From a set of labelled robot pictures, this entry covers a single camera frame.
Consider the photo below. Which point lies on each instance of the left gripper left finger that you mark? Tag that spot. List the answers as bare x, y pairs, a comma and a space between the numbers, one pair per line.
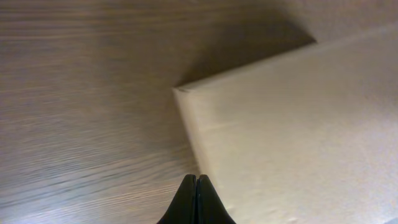
182, 207

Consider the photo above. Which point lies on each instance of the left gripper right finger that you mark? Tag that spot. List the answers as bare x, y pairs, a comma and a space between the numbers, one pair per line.
209, 207

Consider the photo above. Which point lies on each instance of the brown cardboard box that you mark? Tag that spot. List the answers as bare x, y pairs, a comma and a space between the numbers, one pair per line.
309, 136

